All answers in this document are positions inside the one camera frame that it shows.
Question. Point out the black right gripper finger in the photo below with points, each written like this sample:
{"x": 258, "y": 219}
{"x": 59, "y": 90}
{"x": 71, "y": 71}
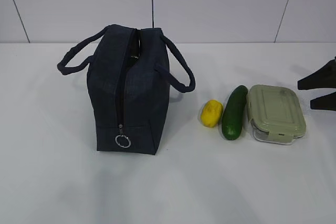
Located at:
{"x": 322, "y": 78}
{"x": 326, "y": 102}

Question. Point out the green lid glass container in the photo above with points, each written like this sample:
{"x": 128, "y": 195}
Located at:
{"x": 275, "y": 114}

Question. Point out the green cucumber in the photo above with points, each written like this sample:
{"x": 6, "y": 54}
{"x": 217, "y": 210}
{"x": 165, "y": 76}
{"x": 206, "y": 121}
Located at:
{"x": 232, "y": 119}

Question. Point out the yellow lemon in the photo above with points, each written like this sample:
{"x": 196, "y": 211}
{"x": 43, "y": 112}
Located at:
{"x": 211, "y": 113}

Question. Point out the navy blue lunch bag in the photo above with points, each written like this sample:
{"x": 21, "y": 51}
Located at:
{"x": 129, "y": 75}

